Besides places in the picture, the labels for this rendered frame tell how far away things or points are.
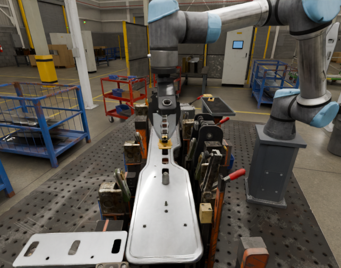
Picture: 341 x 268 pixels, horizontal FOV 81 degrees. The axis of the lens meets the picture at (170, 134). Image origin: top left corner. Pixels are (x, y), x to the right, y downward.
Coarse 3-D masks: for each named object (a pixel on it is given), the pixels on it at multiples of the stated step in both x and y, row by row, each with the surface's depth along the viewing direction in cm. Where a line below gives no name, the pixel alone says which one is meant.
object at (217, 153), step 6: (216, 150) 64; (204, 156) 62; (210, 156) 63; (216, 156) 61; (222, 156) 63; (210, 162) 66; (216, 162) 62; (210, 168) 64; (216, 168) 63; (210, 174) 64; (204, 180) 69; (210, 180) 65; (204, 186) 70; (210, 186) 66
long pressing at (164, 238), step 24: (144, 168) 93; (168, 168) 92; (144, 192) 77; (168, 192) 77; (192, 192) 77; (144, 216) 67; (168, 216) 67; (192, 216) 66; (144, 240) 59; (168, 240) 59; (192, 240) 59; (144, 264) 53
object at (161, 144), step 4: (164, 136) 65; (160, 140) 62; (164, 140) 60; (168, 140) 62; (160, 144) 60; (164, 144) 60; (168, 144) 60; (160, 148) 57; (164, 148) 58; (168, 148) 58
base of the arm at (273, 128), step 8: (272, 120) 98; (280, 120) 95; (288, 120) 94; (264, 128) 103; (272, 128) 99; (280, 128) 96; (288, 128) 95; (272, 136) 98; (280, 136) 96; (288, 136) 96
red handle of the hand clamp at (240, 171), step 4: (236, 172) 66; (240, 172) 66; (244, 172) 65; (228, 176) 67; (232, 176) 66; (236, 176) 66; (240, 176) 66; (228, 180) 67; (232, 180) 67; (216, 184) 68; (212, 188) 68
